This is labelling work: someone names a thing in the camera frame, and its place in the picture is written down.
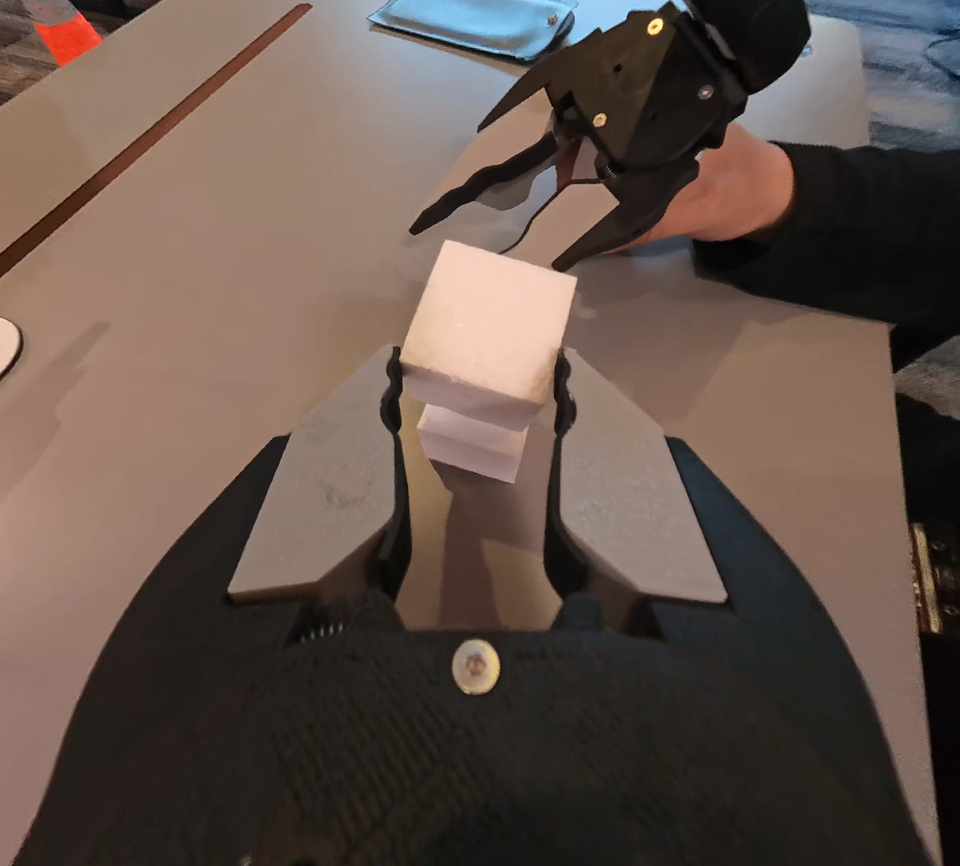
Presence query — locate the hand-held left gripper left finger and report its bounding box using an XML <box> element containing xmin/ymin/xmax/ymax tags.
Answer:
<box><xmin>227</xmin><ymin>346</ymin><xmax>414</xmax><ymax>616</ymax></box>

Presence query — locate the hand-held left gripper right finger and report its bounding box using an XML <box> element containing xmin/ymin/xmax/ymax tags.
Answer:
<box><xmin>542</xmin><ymin>348</ymin><xmax>729</xmax><ymax>631</ymax></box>

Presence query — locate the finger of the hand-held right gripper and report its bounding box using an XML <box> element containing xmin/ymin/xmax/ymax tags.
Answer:
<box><xmin>497</xmin><ymin>177</ymin><xmax>622</xmax><ymax>263</ymax></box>
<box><xmin>408</xmin><ymin>88</ymin><xmax>564</xmax><ymax>237</ymax></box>

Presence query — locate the person's right hand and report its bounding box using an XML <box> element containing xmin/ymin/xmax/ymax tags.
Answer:
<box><xmin>609</xmin><ymin>122</ymin><xmax>796</xmax><ymax>257</ymax></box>

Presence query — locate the grey table cable tray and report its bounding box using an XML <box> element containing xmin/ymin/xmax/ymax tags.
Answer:
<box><xmin>367</xmin><ymin>0</ymin><xmax>579</xmax><ymax>62</ymax></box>

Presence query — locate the metal lanyard clip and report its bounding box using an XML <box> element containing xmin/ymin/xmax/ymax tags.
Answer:
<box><xmin>909</xmin><ymin>521</ymin><xmax>948</xmax><ymax>635</ymax></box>

